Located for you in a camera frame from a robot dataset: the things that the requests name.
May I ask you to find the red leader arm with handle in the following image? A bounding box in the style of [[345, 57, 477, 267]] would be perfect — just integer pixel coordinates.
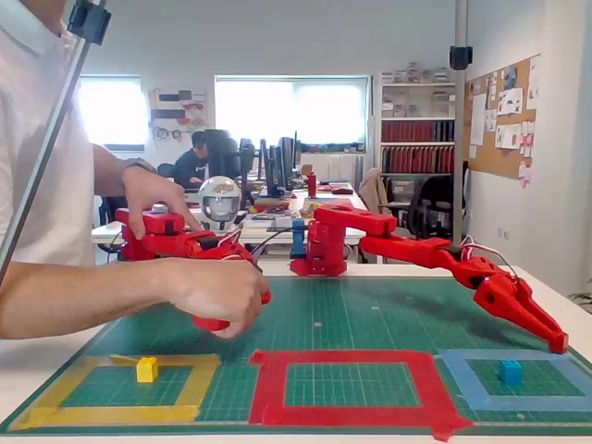
[[114, 205, 274, 333]]

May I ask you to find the person's left forearm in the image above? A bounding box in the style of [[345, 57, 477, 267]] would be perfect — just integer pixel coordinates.
[[92, 142, 135, 198]]

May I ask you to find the person's right forearm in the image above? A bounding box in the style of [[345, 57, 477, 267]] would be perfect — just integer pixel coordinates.
[[0, 258, 172, 341]]

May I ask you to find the blue toy brick cube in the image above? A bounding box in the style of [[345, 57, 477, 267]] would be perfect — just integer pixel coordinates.
[[498, 359, 523, 387]]

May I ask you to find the blue tape square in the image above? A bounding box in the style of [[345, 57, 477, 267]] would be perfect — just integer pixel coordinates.
[[434, 349, 592, 413]]

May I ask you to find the red tape square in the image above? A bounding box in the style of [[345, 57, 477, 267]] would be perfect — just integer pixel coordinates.
[[248, 349, 475, 443]]

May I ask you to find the yellow toy brick cube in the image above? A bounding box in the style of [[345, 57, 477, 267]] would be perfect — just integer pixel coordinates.
[[136, 356, 160, 384]]

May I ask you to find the yellow tape square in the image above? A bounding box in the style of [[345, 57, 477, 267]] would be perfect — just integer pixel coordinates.
[[8, 353, 222, 431]]

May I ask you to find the person's right hand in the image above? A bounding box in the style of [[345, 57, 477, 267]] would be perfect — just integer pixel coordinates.
[[164, 257, 273, 339]]

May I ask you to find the person's left hand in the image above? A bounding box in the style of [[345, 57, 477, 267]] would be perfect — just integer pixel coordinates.
[[122, 165, 204, 241]]

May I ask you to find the green plant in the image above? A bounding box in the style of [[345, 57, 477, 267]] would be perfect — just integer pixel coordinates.
[[568, 277, 592, 315]]

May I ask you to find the black office chair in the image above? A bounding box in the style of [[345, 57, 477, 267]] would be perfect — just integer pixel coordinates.
[[378, 174, 454, 241]]

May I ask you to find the cork pin board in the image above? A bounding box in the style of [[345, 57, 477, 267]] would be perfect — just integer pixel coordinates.
[[463, 54, 542, 181]]

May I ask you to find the white office desk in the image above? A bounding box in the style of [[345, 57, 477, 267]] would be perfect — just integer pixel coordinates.
[[91, 187, 385, 265]]

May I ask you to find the green cutting mat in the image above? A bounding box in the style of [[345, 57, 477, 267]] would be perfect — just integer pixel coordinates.
[[0, 276, 592, 437]]

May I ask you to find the vertical aluminium pole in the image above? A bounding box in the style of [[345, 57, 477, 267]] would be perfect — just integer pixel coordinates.
[[452, 0, 469, 246]]

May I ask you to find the beige jacket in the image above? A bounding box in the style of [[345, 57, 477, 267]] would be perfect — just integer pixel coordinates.
[[359, 167, 394, 216]]

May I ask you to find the white shelf with red binders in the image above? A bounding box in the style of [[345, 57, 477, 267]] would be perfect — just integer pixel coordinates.
[[376, 69, 457, 177]]

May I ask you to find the blue table clamp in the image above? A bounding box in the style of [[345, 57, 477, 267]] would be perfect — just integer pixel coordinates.
[[291, 219, 306, 259]]

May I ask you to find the black pole clamp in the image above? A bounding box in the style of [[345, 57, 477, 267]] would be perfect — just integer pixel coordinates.
[[449, 44, 474, 71], [67, 0, 112, 46]]

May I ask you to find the black computer monitor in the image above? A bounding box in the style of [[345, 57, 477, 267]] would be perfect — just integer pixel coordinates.
[[277, 131, 300, 191], [240, 137, 256, 204], [265, 143, 287, 198]]

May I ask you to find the wide bright window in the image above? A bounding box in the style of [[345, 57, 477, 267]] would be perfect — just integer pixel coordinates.
[[215, 74, 371, 152]]

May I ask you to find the white motorcycle helmet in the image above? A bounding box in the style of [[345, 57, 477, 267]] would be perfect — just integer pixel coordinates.
[[198, 176, 242, 232]]

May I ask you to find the black high-back chair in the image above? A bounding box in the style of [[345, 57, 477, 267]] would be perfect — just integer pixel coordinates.
[[203, 129, 241, 179]]

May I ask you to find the seated person in dark sweater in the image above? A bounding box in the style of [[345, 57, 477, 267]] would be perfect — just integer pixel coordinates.
[[174, 131, 209, 190]]

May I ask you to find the wristwatch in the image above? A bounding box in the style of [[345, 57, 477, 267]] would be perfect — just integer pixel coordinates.
[[122, 156, 158, 175]]

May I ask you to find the small bright window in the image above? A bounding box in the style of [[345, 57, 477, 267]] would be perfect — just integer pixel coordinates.
[[78, 76, 145, 152]]

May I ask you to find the person in white shirt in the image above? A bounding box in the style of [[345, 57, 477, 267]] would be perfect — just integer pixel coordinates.
[[0, 0, 98, 267]]

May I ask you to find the operator in white shirt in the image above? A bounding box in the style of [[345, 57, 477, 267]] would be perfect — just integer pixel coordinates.
[[0, 0, 112, 286]]

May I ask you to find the white robot arm cable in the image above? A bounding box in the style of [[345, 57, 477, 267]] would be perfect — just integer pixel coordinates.
[[462, 235, 519, 278]]

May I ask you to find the wall tool board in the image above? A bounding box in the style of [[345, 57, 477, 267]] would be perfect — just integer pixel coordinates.
[[147, 87, 209, 142]]

